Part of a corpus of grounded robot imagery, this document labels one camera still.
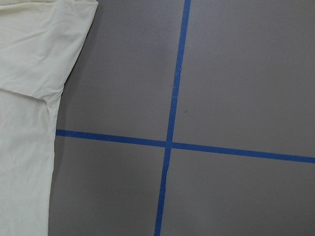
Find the beige long sleeve printed shirt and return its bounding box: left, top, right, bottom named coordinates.
left=0, top=0, right=98, bottom=236

